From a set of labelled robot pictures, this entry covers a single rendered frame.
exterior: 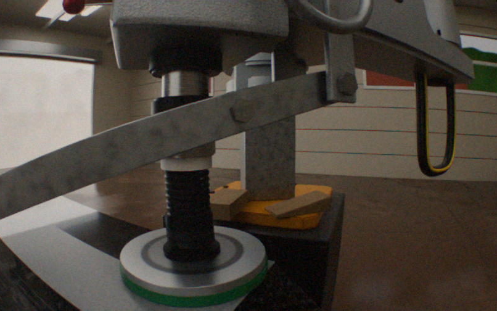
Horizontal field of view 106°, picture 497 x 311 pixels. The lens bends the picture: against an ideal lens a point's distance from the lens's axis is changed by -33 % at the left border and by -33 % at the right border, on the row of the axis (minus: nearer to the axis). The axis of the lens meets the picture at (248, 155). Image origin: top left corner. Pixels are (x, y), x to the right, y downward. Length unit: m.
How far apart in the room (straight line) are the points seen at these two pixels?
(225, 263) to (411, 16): 0.53
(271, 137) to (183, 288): 0.77
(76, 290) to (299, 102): 0.39
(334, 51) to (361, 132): 5.74
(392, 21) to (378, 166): 5.72
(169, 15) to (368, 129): 5.91
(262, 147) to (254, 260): 0.68
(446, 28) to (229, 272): 0.73
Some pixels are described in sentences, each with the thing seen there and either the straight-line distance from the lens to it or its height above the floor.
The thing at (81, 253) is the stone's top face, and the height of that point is 0.85.
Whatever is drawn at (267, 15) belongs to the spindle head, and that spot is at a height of 1.18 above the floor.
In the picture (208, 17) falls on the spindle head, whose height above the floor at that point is 1.16.
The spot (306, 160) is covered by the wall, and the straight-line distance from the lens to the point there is 6.35.
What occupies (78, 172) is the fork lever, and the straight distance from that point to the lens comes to 0.32.
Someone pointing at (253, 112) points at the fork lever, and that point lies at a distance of 0.33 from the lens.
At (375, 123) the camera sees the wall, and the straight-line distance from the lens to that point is 6.10.
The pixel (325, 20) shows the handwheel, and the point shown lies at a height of 1.16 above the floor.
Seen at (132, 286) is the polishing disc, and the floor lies 0.86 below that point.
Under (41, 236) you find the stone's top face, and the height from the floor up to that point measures 0.85.
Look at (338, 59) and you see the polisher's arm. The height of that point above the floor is 1.15.
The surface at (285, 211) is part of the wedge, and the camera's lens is 0.86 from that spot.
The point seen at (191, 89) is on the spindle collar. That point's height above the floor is 1.10.
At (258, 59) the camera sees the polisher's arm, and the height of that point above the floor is 1.28.
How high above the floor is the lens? 1.05
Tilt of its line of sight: 6 degrees down
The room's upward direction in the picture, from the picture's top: 1 degrees counter-clockwise
